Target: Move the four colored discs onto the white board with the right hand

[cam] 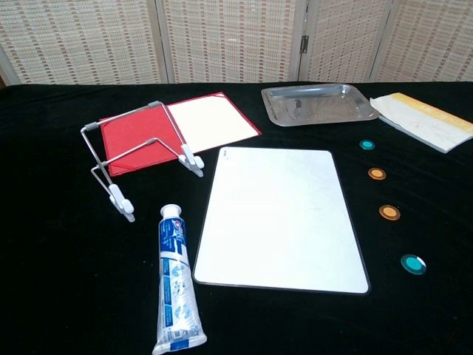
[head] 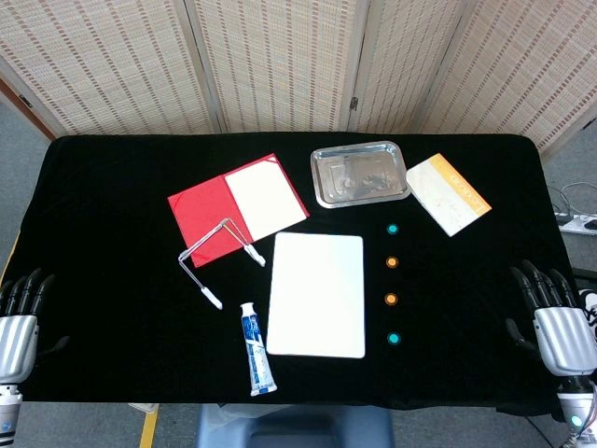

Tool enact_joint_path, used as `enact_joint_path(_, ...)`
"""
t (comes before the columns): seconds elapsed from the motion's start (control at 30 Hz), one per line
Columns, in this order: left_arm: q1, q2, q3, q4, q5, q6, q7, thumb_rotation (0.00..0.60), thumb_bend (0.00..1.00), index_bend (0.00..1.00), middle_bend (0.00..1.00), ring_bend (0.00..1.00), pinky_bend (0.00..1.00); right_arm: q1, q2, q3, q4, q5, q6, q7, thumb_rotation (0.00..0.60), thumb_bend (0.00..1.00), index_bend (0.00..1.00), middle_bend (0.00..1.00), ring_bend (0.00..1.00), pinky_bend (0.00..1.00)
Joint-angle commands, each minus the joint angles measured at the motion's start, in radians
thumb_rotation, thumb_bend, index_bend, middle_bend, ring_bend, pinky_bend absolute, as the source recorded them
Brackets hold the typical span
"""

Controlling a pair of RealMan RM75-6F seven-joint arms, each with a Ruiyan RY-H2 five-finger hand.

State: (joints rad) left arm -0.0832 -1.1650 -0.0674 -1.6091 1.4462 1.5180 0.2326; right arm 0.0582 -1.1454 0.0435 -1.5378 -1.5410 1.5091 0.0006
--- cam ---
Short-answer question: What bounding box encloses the white magnetic board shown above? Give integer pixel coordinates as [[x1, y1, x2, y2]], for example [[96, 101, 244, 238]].
[[192, 146, 372, 295]]

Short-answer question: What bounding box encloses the stainless steel tray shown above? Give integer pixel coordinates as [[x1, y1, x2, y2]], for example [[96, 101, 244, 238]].
[[261, 83, 380, 128]]

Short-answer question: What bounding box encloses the open red folder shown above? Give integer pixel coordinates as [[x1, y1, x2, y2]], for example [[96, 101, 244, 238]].
[[98, 91, 263, 178]]

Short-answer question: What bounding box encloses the white blue toothpaste tube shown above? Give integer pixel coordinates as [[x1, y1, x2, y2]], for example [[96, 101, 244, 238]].
[[152, 203, 208, 355]]

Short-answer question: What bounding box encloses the woven folding screen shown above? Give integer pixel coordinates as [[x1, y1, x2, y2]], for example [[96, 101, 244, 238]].
[[0, 0, 473, 87]]

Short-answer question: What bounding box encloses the yellow and white booklet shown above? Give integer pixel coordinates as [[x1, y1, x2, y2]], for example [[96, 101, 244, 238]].
[[370, 92, 473, 154]]

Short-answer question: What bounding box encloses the black tablecloth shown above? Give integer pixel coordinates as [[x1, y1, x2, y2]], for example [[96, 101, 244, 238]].
[[0, 81, 473, 355]]

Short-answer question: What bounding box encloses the white wire book stand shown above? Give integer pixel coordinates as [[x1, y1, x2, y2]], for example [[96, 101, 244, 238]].
[[80, 100, 205, 223]]

